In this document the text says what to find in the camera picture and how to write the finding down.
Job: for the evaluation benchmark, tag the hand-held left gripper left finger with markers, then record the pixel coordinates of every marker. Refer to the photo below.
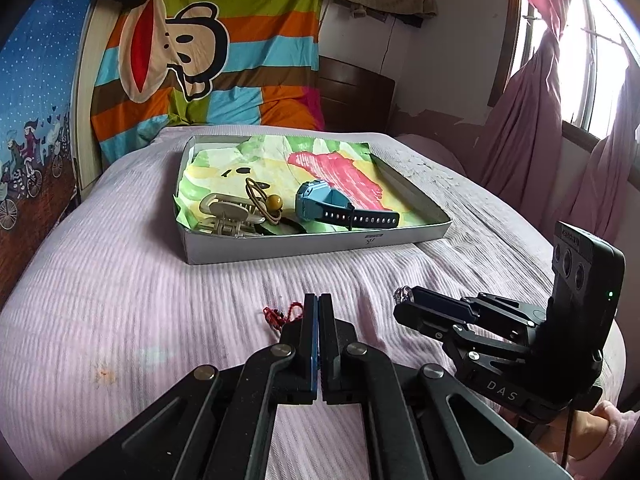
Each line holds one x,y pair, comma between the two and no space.
313,340

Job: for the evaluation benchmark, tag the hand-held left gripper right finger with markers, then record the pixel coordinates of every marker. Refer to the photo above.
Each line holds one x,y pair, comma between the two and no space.
327,340

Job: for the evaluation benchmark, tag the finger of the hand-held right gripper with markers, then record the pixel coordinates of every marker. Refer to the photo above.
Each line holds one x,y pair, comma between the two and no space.
440,301
425,321

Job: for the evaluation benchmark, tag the grey cardboard box tray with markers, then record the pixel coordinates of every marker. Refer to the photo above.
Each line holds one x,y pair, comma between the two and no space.
300,250

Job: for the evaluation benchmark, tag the blue smart watch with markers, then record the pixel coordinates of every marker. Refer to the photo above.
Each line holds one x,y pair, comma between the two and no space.
320,202

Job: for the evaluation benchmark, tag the beige hair claw clip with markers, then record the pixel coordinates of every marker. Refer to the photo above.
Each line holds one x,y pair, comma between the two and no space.
225,210

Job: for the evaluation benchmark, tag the person's right forearm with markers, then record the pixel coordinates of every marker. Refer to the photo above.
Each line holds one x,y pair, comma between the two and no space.
617,430

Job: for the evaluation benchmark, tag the person's right hand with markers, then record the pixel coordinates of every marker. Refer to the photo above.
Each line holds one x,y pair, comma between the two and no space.
580,435

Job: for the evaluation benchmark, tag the pink pillow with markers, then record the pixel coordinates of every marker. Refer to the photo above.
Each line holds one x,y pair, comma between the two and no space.
430,152

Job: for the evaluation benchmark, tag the colourful printed lining cloth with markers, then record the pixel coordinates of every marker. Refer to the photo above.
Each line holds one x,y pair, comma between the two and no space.
325,170

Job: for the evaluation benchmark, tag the pink curtain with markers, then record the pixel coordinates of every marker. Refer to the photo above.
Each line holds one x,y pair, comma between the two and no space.
530,120

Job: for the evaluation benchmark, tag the dark wooden headboard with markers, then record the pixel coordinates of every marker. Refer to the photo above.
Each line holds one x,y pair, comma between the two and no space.
355,90

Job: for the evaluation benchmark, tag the window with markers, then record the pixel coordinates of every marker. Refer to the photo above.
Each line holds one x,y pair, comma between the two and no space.
590,60

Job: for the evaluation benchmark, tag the striped monkey print blanket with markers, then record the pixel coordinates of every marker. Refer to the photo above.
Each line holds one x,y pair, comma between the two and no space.
225,60

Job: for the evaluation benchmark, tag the light wooden panel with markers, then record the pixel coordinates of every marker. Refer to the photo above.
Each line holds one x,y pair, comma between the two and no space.
85,85

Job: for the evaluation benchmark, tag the blue dotted fabric wardrobe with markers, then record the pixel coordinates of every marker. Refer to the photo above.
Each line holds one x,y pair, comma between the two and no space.
35,85

